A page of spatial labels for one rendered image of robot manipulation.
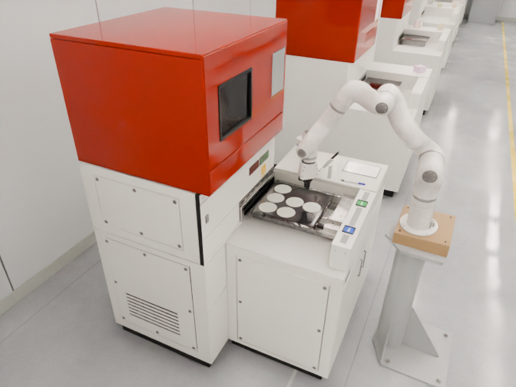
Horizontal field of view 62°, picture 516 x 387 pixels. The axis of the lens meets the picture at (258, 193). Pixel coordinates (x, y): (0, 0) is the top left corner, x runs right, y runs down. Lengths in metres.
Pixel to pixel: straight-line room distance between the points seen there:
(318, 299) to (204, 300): 0.57
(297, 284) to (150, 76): 1.19
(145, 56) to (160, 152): 0.40
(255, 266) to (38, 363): 1.47
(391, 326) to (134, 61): 2.03
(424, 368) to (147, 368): 1.62
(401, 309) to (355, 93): 1.29
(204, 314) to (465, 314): 1.82
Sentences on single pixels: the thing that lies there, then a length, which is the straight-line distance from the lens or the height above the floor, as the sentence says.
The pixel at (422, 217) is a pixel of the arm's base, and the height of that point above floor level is 0.98.
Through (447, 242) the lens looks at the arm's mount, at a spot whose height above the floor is 0.89.
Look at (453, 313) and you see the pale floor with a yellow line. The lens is 3.28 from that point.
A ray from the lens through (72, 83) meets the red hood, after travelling 2.07.
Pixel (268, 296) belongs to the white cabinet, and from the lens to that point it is 2.31.
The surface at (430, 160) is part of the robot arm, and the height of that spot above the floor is 1.31.
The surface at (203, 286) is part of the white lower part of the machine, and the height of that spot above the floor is 0.68.
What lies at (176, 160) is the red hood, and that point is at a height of 1.36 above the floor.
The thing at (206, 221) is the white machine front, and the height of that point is 1.07.
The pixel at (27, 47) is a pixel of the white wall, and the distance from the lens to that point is 3.02.
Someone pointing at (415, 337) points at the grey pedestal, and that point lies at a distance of 2.89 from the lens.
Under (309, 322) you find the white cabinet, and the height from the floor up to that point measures 0.47.
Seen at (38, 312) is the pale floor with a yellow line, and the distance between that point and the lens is 3.30.
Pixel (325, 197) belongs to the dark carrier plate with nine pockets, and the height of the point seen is 0.90.
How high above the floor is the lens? 2.20
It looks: 32 degrees down
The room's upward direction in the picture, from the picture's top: 1 degrees clockwise
